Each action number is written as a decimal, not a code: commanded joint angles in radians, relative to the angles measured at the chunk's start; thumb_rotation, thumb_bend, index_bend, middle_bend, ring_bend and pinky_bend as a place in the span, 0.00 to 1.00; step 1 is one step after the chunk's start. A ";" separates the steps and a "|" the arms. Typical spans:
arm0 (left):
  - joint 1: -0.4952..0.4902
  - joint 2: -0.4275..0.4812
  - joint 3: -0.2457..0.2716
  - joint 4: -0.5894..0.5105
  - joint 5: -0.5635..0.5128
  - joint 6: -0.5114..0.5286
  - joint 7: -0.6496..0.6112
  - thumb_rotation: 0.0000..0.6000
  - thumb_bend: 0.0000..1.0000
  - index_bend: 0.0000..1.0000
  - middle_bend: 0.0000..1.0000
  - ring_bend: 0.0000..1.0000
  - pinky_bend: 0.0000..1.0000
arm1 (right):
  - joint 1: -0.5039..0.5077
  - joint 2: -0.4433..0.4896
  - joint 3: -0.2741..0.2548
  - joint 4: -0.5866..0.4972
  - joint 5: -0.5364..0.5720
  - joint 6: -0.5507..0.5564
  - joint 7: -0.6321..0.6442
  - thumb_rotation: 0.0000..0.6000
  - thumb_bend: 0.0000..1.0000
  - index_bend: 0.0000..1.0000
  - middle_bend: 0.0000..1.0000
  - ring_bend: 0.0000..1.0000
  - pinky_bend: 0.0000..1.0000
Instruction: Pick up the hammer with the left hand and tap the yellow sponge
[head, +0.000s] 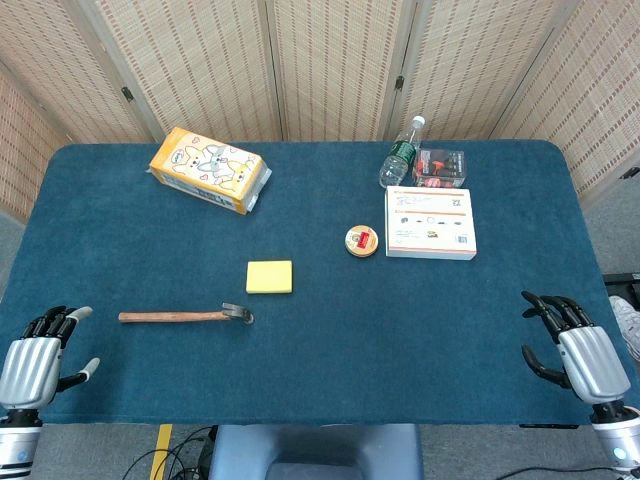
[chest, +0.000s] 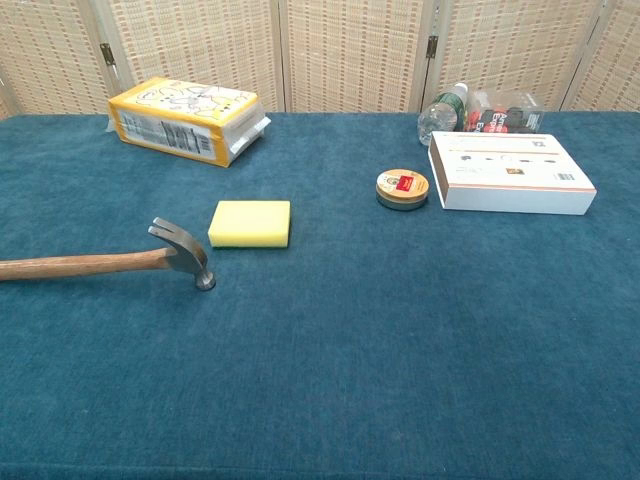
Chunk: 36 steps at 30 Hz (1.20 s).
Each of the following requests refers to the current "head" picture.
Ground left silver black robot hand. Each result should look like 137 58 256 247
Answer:
0 305 101 412

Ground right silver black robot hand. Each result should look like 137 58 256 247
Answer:
520 290 632 405

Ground wooden handle claw hammer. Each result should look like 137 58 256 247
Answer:
118 301 256 326

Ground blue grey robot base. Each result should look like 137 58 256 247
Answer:
208 423 424 480

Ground yellow rectangular sponge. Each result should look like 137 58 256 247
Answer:
245 259 294 295

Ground white sneaker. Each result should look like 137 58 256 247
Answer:
608 295 640 362

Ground black equipment at table edge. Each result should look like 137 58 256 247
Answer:
602 272 640 306

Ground white flat product box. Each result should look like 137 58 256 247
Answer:
384 185 478 262

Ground clear box with red items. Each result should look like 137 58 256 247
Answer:
411 148 467 190

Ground round tin with red label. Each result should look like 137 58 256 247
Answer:
344 224 380 258

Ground yellow cartoon tissue pack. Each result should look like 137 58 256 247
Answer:
148 126 273 216

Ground clear plastic water bottle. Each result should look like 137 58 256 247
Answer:
378 115 427 190

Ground blue table cloth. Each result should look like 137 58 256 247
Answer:
0 139 640 427

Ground woven bamboo folding screen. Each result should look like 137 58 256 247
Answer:
0 0 640 225

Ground black floor cables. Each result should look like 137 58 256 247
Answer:
121 425 217 480

